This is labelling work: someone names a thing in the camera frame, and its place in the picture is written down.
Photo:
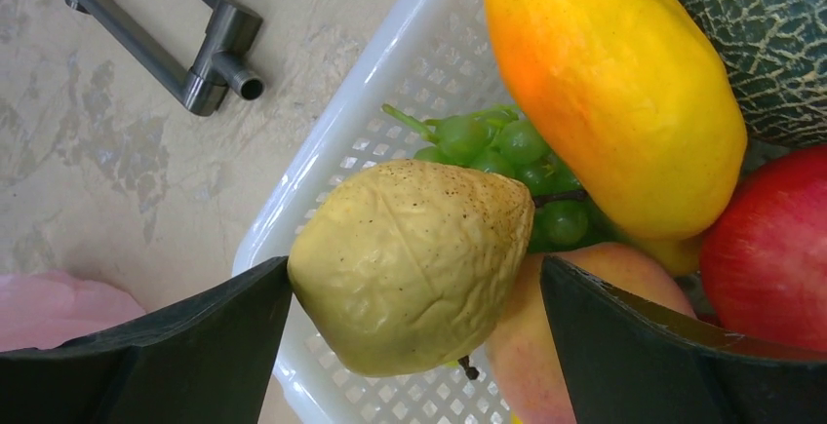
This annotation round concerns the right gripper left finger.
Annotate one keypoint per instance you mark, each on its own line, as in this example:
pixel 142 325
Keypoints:
pixel 204 359

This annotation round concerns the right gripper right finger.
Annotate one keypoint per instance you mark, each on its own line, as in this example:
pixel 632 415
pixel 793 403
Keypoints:
pixel 626 359

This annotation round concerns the peach fake fruit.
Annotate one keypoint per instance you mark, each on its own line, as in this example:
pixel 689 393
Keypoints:
pixel 521 350

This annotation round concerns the red fake apple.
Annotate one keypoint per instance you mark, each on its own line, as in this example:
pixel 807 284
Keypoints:
pixel 763 263

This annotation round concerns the pink plastic bag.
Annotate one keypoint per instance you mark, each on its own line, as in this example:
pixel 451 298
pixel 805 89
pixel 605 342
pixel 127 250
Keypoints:
pixel 45 310

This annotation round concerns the tan fake pear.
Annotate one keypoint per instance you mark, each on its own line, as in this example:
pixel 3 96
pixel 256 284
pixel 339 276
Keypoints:
pixel 407 265

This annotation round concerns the orange yellow fake papaya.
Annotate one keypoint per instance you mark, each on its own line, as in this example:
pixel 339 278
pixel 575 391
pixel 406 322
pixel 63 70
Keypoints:
pixel 632 96

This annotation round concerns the yellow fake mango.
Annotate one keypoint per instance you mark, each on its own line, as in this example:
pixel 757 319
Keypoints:
pixel 678 257

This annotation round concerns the green fake grapes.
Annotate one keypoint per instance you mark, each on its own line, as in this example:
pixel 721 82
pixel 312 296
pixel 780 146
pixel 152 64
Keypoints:
pixel 499 140

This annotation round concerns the green fake melon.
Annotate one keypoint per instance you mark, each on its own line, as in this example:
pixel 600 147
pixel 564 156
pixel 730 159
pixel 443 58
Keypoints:
pixel 775 54

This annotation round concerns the white plastic basket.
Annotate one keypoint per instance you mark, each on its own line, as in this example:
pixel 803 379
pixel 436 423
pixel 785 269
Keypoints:
pixel 429 58

